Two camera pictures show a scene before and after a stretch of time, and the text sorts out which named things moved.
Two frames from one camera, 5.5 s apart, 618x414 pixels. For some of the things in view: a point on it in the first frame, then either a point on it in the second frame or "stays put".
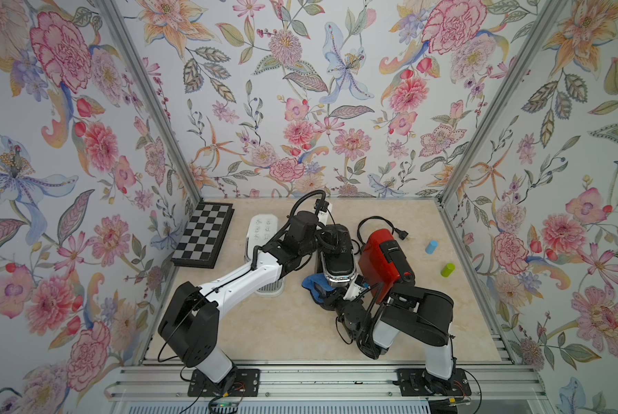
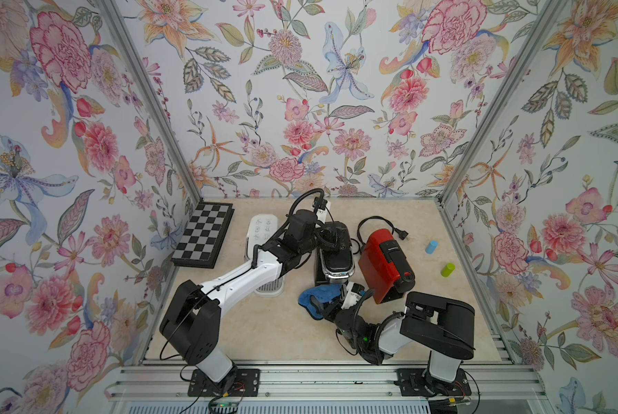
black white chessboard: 203,241 stays put
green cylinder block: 447,270 stays put
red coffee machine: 383,264 stays put
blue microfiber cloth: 318,285 to 324,294
